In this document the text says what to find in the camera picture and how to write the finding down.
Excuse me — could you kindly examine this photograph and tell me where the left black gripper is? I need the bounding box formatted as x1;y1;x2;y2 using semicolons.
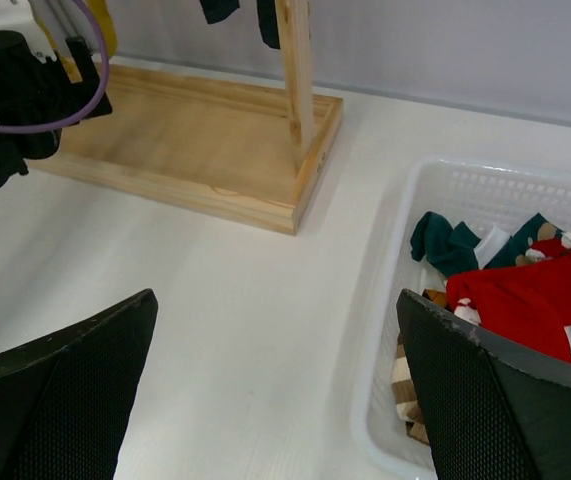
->
0;30;114;161

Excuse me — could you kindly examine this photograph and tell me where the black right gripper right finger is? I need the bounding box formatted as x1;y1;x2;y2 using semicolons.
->
396;289;571;479

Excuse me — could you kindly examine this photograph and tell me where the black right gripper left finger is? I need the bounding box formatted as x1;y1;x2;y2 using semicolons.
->
0;289;158;479

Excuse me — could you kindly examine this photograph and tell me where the red sock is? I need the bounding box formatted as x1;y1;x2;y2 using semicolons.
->
446;250;571;363

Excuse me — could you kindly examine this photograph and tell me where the mustard yellow sock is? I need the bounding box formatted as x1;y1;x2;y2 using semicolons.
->
86;0;118;58

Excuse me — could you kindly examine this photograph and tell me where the wooden hanger stand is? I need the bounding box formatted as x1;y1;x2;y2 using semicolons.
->
36;1;343;234

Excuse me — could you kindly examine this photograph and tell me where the green christmas sock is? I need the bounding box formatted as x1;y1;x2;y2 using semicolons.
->
410;212;571;278

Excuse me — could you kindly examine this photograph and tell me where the white plastic basket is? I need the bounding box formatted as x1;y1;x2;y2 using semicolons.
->
350;158;571;479

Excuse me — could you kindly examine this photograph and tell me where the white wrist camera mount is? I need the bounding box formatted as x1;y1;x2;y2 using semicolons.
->
0;0;57;63

